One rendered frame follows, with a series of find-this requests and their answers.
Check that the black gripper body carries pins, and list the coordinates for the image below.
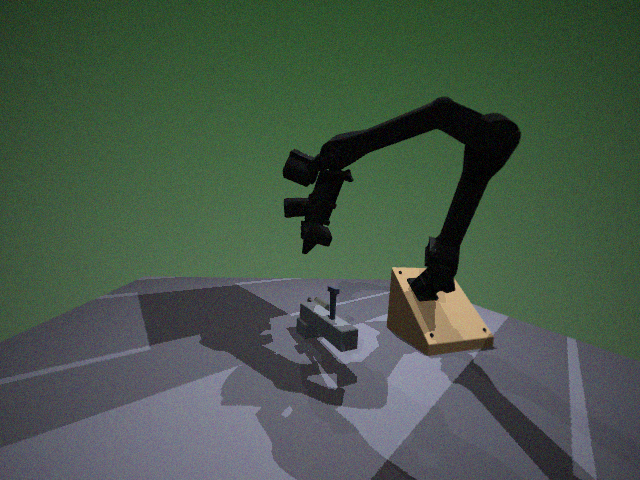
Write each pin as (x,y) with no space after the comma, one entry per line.
(313,230)

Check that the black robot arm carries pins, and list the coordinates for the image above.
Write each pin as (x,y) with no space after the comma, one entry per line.
(489,142)

